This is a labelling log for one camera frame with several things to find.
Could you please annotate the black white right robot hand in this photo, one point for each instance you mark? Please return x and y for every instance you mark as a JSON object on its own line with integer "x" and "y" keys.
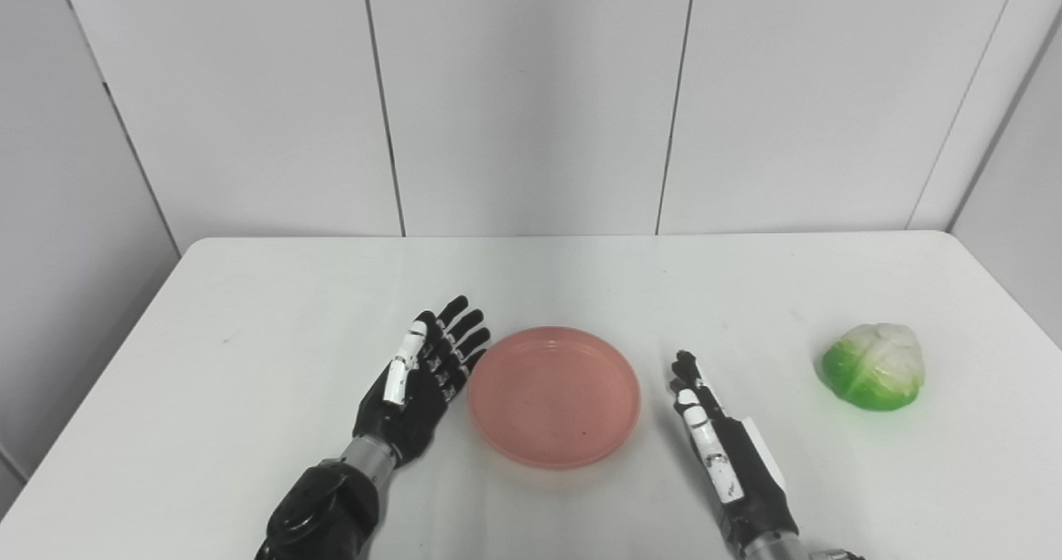
{"x": 747, "y": 477}

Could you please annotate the pink round plate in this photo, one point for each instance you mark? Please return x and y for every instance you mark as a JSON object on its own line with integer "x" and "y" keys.
{"x": 554, "y": 398}

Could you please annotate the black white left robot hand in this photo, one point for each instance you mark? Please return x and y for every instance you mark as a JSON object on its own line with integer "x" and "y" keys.
{"x": 411, "y": 411}

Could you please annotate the green white toy cabbage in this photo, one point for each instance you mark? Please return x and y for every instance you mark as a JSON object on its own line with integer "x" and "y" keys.
{"x": 875, "y": 369}

